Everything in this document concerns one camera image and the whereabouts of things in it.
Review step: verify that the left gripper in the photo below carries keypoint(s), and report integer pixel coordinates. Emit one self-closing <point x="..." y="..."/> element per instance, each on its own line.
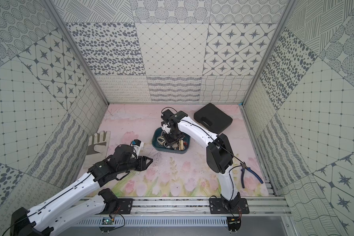
<point x="138" y="162"/>

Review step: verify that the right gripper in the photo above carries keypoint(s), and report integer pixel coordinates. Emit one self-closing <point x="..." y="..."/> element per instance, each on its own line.
<point x="171" y="141"/>

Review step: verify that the beige square face watch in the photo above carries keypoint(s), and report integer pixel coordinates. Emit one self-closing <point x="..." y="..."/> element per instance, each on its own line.
<point x="181" y="145"/>

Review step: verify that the beige watch pair front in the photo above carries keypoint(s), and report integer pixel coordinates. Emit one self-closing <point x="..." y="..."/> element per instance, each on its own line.
<point x="161" y="141"/>

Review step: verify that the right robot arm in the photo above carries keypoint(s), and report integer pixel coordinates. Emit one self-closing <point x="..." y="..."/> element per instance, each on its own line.
<point x="219" y="154"/>

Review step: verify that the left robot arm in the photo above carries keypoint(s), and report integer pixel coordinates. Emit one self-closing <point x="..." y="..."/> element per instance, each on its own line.
<point x="83" y="198"/>

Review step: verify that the teal storage box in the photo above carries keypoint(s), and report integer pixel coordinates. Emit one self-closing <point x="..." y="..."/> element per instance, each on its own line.
<point x="155" y="144"/>

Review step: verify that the black plastic case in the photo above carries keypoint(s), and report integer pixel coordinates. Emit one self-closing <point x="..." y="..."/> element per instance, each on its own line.
<point x="212" y="118"/>

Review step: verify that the grey work glove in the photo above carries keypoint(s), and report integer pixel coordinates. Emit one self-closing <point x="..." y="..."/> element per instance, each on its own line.
<point x="98" y="146"/>

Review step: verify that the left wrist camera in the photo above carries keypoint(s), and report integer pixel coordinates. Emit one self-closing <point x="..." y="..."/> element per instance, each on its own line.
<point x="137" y="145"/>

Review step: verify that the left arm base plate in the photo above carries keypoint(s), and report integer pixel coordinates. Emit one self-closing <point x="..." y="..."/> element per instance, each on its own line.
<point x="121" y="206"/>

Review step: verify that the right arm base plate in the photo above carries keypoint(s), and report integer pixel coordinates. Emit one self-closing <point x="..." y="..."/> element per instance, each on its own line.
<point x="222" y="206"/>

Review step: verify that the aluminium mounting rail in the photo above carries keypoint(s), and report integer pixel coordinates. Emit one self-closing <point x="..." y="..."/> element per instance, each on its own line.
<point x="200" y="206"/>

